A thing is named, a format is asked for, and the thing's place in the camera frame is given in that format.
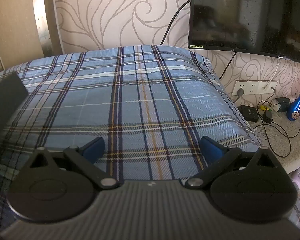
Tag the white wall socket plate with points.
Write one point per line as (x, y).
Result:
(255, 87)

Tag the beige door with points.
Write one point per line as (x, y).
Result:
(12, 17)

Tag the blue plaid blanket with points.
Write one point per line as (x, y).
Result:
(90, 100)

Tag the small yellow packet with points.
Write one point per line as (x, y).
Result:
(265, 108)

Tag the dark teal gadget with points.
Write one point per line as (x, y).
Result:
(282, 104)

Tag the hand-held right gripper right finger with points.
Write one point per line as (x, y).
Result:
(211, 148)

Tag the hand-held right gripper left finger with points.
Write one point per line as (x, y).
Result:
(93, 148)

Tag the silver wall trim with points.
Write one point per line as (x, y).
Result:
(46, 17)

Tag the black power adapter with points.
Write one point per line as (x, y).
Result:
(267, 117)

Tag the black flat screen television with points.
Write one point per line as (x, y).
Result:
(240, 17)

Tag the black router box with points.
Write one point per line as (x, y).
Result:
(250, 113)

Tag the grey plug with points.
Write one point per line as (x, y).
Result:
(240, 91)

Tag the blue glass bottle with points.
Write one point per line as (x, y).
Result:
(296, 110)

